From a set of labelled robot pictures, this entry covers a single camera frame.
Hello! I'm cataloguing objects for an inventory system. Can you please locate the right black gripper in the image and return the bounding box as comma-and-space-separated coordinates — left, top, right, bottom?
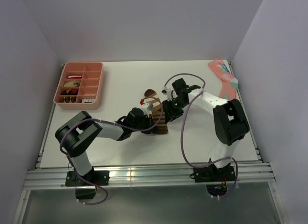
162, 98, 188, 124

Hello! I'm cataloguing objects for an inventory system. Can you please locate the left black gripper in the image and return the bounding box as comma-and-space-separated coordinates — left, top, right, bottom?
131, 113, 157, 134

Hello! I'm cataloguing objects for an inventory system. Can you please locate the brown striped sock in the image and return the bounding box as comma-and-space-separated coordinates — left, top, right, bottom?
144, 89, 168, 135

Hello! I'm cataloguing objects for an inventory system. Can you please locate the white black striped sock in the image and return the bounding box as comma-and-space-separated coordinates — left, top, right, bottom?
81, 98, 96, 104

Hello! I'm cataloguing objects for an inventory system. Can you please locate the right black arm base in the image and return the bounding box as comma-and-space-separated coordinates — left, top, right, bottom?
190, 163, 238, 198

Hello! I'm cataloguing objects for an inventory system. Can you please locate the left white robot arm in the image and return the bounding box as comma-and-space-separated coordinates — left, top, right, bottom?
55, 108, 154, 185

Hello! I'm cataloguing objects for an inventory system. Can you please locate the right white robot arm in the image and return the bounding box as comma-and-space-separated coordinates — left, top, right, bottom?
162, 78, 250, 181

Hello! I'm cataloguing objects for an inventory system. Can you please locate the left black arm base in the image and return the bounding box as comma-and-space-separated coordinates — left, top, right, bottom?
65, 169, 110, 201

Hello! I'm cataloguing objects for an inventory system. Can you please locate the pink patterned sock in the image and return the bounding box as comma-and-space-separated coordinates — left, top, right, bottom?
208, 60, 239, 100

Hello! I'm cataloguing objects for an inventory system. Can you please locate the pink divided organizer tray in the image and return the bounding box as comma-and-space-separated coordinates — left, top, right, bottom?
53, 62, 104, 110

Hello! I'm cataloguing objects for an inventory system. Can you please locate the beige rolled sock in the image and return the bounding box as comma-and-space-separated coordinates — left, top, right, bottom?
63, 80, 80, 87

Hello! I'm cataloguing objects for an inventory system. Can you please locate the dark argyle rolled sock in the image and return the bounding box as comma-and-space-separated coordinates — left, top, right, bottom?
63, 89, 78, 95

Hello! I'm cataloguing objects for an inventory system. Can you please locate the brown argyle rolled sock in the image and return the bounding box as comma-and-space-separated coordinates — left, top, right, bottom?
62, 96, 77, 103

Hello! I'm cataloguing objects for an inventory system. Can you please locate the red white rolled sock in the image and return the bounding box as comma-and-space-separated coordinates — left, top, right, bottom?
67, 75, 82, 79

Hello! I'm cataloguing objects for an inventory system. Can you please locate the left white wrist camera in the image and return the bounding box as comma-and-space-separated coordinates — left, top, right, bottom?
140, 99, 153, 114

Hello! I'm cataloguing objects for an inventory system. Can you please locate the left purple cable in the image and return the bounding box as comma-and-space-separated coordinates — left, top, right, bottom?
59, 96, 164, 205

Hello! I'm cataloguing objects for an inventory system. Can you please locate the purple cable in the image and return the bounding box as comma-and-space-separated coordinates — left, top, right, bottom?
163, 74, 239, 199
59, 96, 164, 205

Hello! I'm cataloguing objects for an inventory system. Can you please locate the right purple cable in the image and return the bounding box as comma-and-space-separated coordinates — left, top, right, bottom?
163, 74, 239, 199

